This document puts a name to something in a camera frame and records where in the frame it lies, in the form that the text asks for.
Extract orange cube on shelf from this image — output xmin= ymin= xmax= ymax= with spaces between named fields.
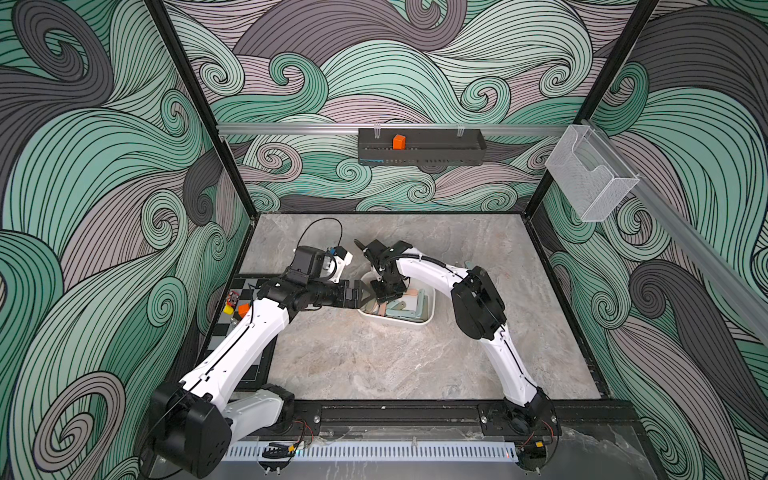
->
xmin=392 ymin=134 xmax=406 ymax=150

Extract aluminium rail right wall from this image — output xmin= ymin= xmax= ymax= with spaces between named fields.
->
xmin=632 ymin=176 xmax=768 ymax=349

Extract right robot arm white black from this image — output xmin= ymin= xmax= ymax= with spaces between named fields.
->
xmin=355 ymin=240 xmax=560 ymax=438

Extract aluminium rail back wall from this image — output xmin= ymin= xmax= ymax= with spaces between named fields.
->
xmin=217 ymin=122 xmax=568 ymax=137

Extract aluminium rail wall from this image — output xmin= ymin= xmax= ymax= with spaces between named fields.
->
xmin=217 ymin=122 xmax=568 ymax=137
xmin=632 ymin=176 xmax=768 ymax=349

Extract small colourful toy blocks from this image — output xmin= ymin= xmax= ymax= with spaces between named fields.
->
xmin=223 ymin=289 xmax=253 ymax=323

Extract white slotted cable duct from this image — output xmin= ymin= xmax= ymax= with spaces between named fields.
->
xmin=224 ymin=441 xmax=518 ymax=464

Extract black wall shelf tray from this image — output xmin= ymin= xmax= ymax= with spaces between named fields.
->
xmin=357 ymin=129 xmax=488 ymax=168

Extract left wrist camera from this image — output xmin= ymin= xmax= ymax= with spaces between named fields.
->
xmin=285 ymin=245 xmax=353 ymax=285

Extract checkerboard mat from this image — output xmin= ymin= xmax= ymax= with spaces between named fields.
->
xmin=186 ymin=292 xmax=289 ymax=404

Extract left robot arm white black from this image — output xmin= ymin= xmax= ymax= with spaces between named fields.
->
xmin=144 ymin=277 xmax=373 ymax=478

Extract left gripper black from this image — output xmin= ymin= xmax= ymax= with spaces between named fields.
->
xmin=304 ymin=279 xmax=372 ymax=310

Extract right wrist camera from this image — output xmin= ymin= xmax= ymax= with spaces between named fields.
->
xmin=354 ymin=239 xmax=412 ymax=273

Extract clear plastic wall bin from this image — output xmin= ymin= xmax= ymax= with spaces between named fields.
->
xmin=545 ymin=124 xmax=639 ymax=223

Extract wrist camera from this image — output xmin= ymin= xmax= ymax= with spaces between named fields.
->
xmin=354 ymin=239 xmax=412 ymax=273
xmin=285 ymin=245 xmax=353 ymax=285

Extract white storage box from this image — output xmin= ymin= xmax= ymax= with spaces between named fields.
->
xmin=357 ymin=279 xmax=437 ymax=327

